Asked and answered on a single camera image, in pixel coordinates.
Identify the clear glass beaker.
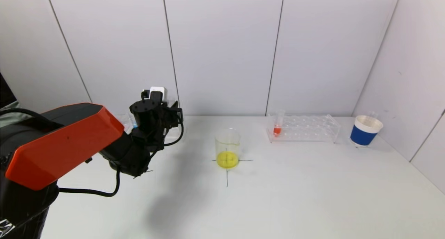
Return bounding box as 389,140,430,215
214,128,241,170

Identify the clear acrylic test tube rack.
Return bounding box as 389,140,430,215
266,113,341,144
118,113,186,142

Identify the blue white paper cup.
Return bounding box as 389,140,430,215
349,115,383,148

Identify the black looped camera cable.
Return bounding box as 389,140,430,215
163,122,185,147

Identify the white grey left wrist camera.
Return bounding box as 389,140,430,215
141,87,167,102

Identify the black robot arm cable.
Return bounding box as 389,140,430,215
0,108,121,198

